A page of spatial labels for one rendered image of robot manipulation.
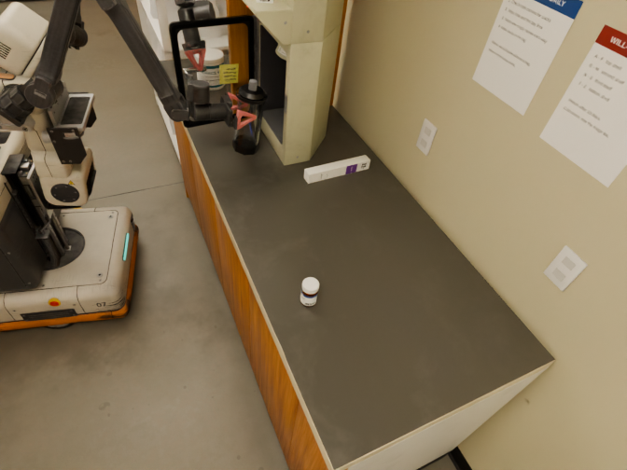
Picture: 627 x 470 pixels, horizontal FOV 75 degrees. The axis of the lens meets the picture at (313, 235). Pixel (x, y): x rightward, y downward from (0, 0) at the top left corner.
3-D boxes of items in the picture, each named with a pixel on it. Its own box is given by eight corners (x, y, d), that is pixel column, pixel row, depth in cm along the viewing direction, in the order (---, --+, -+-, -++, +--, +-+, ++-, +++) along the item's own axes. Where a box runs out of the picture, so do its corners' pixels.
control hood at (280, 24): (257, 6, 146) (257, -25, 139) (291, 45, 127) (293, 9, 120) (225, 8, 142) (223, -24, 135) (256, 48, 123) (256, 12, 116)
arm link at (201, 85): (174, 108, 141) (171, 118, 134) (173, 75, 133) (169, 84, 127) (210, 112, 143) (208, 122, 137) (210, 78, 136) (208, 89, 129)
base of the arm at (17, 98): (3, 89, 131) (-9, 108, 123) (19, 74, 128) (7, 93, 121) (29, 107, 137) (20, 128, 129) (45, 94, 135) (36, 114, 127)
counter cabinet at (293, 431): (277, 176, 303) (283, 56, 238) (444, 456, 182) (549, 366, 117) (186, 196, 280) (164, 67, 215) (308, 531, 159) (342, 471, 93)
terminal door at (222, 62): (255, 115, 175) (254, 15, 146) (184, 129, 163) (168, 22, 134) (254, 114, 176) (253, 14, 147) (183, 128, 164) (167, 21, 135)
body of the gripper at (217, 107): (226, 94, 143) (204, 95, 140) (234, 110, 137) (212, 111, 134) (225, 111, 147) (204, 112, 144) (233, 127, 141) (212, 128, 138)
